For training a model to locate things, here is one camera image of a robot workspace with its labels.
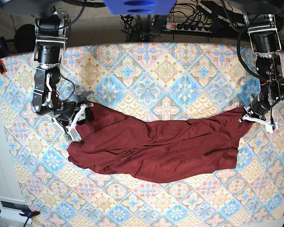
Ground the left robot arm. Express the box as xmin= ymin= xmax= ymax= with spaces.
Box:
xmin=226 ymin=0 xmax=284 ymax=120

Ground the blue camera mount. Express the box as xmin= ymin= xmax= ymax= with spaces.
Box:
xmin=103 ymin=0 xmax=177 ymax=16

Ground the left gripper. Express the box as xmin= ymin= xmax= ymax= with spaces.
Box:
xmin=245 ymin=94 xmax=274 ymax=118

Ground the black round stool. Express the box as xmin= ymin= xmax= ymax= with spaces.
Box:
xmin=14 ymin=24 xmax=36 ymax=53

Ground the patterned tablecloth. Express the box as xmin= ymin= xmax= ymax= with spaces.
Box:
xmin=0 ymin=43 xmax=284 ymax=227

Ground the white power strip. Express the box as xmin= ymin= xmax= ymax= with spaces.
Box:
xmin=165 ymin=22 xmax=211 ymax=33

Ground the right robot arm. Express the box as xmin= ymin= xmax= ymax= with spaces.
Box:
xmin=0 ymin=0 xmax=93 ymax=127

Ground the white wall vent panel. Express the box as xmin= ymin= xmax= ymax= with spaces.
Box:
xmin=0 ymin=196 xmax=30 ymax=224

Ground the left table clamp lower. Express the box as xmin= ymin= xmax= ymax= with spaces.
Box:
xmin=0 ymin=209 xmax=40 ymax=227

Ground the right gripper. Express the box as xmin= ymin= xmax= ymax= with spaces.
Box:
xmin=51 ymin=101 xmax=94 ymax=127

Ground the maroon t-shirt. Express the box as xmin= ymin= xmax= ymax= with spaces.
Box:
xmin=67 ymin=103 xmax=253 ymax=183

